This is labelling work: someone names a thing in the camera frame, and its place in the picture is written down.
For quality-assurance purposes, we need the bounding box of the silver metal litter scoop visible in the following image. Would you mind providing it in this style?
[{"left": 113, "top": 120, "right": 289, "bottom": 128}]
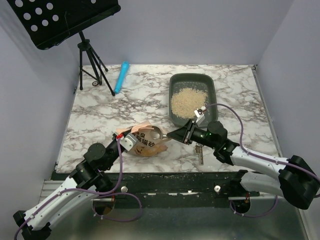
[{"left": 149, "top": 125, "right": 170, "bottom": 141}]

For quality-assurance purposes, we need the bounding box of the orange cat litter bag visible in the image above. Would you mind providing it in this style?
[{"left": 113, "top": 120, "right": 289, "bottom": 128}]
[{"left": 115, "top": 120, "right": 169, "bottom": 157}]

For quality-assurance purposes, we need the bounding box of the dark green litter tray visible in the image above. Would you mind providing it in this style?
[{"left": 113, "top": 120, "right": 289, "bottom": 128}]
[{"left": 169, "top": 73, "right": 218, "bottom": 128}]

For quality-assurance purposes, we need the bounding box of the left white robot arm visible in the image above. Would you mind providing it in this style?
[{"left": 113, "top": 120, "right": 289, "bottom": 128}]
[{"left": 13, "top": 131, "right": 135, "bottom": 240}]

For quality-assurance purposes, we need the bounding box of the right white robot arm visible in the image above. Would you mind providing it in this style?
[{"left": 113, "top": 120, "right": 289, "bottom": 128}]
[{"left": 167, "top": 120, "right": 320, "bottom": 210}]

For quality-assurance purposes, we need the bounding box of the beige litter pile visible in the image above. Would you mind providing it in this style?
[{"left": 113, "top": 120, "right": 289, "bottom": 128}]
[{"left": 171, "top": 87, "right": 208, "bottom": 119}]

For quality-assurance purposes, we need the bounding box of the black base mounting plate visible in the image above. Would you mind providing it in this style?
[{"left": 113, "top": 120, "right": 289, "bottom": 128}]
[{"left": 49, "top": 171, "right": 261, "bottom": 208}]

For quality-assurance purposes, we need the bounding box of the black perforated music stand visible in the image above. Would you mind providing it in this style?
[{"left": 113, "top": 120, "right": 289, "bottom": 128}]
[{"left": 8, "top": 0, "right": 121, "bottom": 90}]

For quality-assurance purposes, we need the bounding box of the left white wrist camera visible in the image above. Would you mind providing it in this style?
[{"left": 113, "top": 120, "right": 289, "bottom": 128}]
[{"left": 119, "top": 132, "right": 138, "bottom": 152}]

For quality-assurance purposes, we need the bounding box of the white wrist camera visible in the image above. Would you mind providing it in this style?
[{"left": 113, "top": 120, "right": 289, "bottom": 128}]
[
  {"left": 194, "top": 106, "right": 207, "bottom": 126},
  {"left": 119, "top": 132, "right": 138, "bottom": 152}
]

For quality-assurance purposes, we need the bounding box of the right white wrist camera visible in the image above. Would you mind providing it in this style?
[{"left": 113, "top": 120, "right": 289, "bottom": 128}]
[{"left": 194, "top": 106, "right": 207, "bottom": 126}]

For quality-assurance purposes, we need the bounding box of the aluminium extrusion rail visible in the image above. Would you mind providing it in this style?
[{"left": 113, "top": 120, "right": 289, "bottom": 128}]
[{"left": 39, "top": 177, "right": 75, "bottom": 202}]

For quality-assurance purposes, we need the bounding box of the blue cylindrical handle tool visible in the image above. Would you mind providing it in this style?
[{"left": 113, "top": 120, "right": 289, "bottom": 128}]
[{"left": 114, "top": 61, "right": 130, "bottom": 94}]

